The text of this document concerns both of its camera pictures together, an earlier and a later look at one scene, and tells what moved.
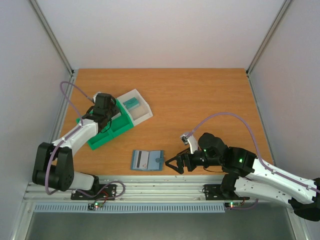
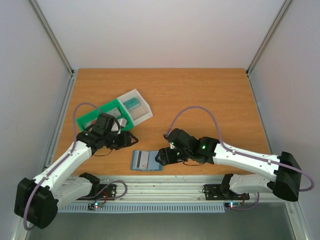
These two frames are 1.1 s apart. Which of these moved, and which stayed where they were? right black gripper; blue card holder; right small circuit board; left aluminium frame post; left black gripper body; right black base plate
Moved: right black gripper; left black gripper body
Stayed: left aluminium frame post; blue card holder; right small circuit board; right black base plate
